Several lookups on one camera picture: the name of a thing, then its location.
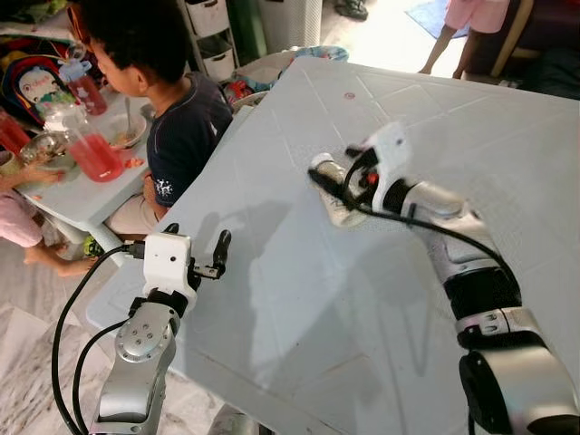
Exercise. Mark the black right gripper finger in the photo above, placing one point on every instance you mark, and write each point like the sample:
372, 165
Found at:
328, 183

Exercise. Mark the clear plastic bottle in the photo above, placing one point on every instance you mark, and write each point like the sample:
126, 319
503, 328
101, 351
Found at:
344, 216

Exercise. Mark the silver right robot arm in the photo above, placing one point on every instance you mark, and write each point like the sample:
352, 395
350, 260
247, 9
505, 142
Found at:
507, 362

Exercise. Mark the boy in dark shirt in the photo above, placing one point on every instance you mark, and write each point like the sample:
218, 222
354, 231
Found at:
190, 136

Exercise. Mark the clear pitcher of red drink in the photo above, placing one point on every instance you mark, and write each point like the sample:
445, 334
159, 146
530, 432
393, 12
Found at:
95, 159

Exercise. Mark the bowl with spoon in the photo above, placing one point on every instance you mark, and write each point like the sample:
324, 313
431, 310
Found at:
122, 134

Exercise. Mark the red snack packet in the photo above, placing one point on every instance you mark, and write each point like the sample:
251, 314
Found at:
237, 91

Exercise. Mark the metal bowl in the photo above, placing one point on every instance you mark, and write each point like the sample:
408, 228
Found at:
43, 149

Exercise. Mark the grey robot leg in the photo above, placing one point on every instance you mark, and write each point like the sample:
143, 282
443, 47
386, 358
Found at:
237, 424

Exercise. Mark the red bottle with blue lid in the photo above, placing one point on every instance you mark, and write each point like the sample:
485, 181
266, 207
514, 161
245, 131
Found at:
89, 95

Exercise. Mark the person in pink clothes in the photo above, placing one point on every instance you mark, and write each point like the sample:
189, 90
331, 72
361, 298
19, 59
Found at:
14, 222

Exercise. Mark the white bin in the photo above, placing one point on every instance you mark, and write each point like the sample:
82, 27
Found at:
290, 23

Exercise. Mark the black shoe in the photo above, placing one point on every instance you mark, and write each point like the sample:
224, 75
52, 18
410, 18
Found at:
352, 9

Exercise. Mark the green cylinder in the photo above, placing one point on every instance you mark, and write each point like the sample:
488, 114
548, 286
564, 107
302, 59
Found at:
245, 27

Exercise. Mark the blue floor mat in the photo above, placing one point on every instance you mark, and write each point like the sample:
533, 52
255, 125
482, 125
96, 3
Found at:
430, 16

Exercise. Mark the red cup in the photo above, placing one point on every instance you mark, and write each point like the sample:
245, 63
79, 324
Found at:
11, 134

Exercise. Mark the colourful cartoon backpack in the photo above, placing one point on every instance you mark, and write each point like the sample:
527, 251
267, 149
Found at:
36, 86

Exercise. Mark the white drawer cabinet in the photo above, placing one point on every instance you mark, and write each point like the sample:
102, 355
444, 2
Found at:
213, 18

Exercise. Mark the girl in pink shorts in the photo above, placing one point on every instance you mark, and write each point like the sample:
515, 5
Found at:
480, 14

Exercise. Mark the purple armchair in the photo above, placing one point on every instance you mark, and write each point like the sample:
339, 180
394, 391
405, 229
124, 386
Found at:
544, 27

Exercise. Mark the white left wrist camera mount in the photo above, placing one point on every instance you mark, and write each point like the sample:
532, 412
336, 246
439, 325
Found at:
168, 263

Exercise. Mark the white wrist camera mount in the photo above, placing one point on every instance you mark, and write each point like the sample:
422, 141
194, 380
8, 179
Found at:
390, 149
168, 263

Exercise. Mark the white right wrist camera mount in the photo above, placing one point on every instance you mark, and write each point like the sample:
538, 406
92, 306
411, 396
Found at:
390, 149

